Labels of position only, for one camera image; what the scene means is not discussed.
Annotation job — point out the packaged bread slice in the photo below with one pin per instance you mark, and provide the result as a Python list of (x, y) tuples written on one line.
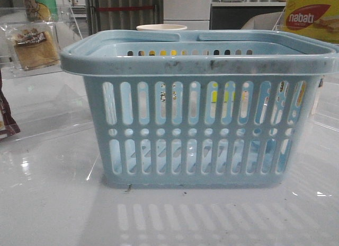
[(32, 45)]

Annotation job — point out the white paper cup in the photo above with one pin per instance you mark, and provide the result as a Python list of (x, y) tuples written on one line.
[(161, 27)]

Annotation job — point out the brown snack packet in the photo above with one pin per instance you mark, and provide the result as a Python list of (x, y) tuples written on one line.
[(9, 127)]

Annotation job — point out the green cartoon poster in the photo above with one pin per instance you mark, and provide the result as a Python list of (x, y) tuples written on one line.
[(41, 10)]

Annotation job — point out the yellow nabati wafer box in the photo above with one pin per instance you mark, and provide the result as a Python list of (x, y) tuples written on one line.
[(317, 19)]

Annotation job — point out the light blue plastic basket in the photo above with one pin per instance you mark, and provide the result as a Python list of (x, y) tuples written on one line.
[(199, 108)]

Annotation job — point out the clear acrylic display stand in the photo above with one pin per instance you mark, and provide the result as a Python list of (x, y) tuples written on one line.
[(66, 31)]

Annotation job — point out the white drawer cabinet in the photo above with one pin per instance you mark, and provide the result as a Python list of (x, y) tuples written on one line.
[(194, 14)]

